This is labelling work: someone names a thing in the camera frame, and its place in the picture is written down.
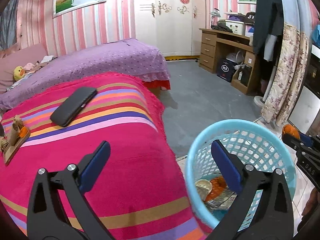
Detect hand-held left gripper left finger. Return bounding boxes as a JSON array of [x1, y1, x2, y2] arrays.
[[27, 141, 111, 240]]

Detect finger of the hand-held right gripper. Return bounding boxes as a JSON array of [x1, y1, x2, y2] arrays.
[[282, 133, 304, 153], [298, 132, 314, 147]]

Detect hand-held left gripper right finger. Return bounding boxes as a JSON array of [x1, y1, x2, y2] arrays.
[[211, 139, 293, 240]]

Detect round white lid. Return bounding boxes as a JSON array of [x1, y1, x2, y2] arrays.
[[195, 179, 213, 202]]

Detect light blue plastic basket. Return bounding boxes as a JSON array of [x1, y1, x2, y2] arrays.
[[185, 119, 297, 233]]

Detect person's right forearm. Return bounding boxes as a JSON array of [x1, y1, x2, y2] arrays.
[[297, 187, 320, 233]]

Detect crumpled grey paper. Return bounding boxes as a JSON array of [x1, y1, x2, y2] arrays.
[[207, 190, 238, 209]]

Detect striped blanket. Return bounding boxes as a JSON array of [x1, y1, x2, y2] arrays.
[[0, 72, 208, 240]]

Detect black case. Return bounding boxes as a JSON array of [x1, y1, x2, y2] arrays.
[[50, 87, 98, 128]]

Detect beige floral curtain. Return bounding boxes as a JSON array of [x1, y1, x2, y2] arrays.
[[260, 22, 311, 128]]

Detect black bag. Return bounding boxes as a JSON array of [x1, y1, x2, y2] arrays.
[[239, 64, 253, 87]]

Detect wooden tray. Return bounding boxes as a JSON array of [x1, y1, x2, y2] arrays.
[[1, 124, 31, 166]]

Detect brown sock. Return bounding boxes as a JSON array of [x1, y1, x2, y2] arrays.
[[9, 116, 24, 145]]

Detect black cardboard box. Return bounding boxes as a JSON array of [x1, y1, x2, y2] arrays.
[[217, 58, 237, 83]]

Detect white round appliance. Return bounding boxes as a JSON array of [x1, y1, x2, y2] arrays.
[[226, 51, 247, 68]]

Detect red bed skirt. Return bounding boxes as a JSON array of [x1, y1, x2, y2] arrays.
[[142, 79, 171, 91]]

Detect purple dotted blanket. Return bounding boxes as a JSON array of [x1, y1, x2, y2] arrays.
[[0, 39, 171, 111]]

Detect wooden desk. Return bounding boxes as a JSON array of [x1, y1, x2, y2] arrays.
[[199, 28, 261, 96]]

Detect yellow duck plush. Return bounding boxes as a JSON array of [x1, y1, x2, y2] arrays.
[[13, 66, 25, 81]]

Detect white storage box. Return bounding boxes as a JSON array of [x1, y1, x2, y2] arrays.
[[220, 19, 246, 36]]

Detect pink covered headboard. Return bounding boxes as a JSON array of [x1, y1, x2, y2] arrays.
[[0, 42, 48, 93]]

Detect dark green bag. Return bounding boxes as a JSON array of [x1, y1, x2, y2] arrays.
[[216, 21, 233, 33]]

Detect hanging dark clothes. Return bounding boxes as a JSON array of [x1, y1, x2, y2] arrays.
[[251, 0, 285, 61]]

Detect pale blue curtain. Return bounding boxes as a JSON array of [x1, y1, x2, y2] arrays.
[[276, 0, 314, 38]]

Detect white wardrobe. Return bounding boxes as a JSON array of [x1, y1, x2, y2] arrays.
[[132, 0, 207, 58]]

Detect grey window curtain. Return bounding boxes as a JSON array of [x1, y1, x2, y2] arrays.
[[0, 0, 22, 51]]

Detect white pedestal fan stand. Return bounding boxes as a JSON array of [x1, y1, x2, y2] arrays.
[[254, 65, 277, 111]]

